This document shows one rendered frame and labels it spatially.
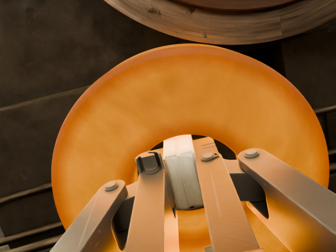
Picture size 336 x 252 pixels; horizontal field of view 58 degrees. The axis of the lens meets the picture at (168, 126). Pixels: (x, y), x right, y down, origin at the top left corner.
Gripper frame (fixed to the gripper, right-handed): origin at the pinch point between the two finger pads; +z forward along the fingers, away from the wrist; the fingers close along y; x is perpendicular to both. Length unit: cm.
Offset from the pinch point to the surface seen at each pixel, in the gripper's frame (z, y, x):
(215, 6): 17.1, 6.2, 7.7
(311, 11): 18.6, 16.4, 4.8
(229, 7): 17.0, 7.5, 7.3
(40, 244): 17.9, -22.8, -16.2
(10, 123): 28.3, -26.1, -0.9
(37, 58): 34.2, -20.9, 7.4
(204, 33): 18.7, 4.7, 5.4
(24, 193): 26.4, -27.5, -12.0
